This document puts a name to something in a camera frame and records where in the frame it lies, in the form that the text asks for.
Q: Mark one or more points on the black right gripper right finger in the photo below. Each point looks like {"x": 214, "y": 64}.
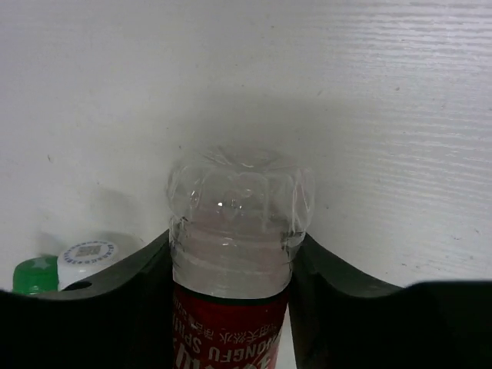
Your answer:
{"x": 342, "y": 317}

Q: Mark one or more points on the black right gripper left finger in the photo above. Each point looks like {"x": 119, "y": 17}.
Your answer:
{"x": 117, "y": 318}

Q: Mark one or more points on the clear bottle blue green label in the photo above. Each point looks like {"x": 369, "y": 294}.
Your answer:
{"x": 94, "y": 254}

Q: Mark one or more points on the green plastic soda bottle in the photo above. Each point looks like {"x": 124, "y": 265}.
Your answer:
{"x": 36, "y": 275}

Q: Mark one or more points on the clear bottle red label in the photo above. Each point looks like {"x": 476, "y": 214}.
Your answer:
{"x": 238, "y": 217}

